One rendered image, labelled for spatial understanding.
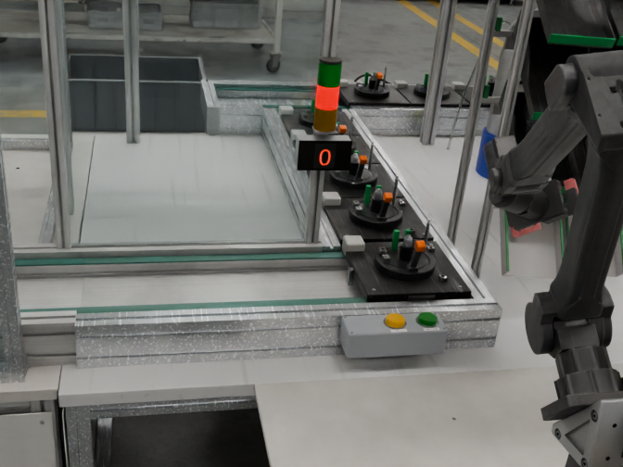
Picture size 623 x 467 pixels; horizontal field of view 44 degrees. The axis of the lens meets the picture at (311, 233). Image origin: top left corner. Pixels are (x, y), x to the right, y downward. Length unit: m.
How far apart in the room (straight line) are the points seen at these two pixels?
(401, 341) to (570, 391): 0.57
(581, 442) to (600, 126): 0.44
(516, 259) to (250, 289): 0.61
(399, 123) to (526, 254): 1.24
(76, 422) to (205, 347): 0.29
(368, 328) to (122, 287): 0.56
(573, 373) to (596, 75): 0.40
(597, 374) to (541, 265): 0.76
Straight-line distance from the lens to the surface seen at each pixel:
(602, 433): 1.10
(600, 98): 0.93
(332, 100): 1.70
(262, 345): 1.62
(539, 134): 1.15
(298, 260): 1.84
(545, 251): 1.86
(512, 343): 1.82
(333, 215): 2.01
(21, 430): 1.66
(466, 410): 1.60
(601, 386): 1.11
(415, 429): 1.52
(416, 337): 1.61
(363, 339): 1.58
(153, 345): 1.60
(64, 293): 1.77
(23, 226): 2.19
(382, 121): 2.94
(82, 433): 1.65
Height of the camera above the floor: 1.83
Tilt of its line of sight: 27 degrees down
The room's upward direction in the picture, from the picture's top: 5 degrees clockwise
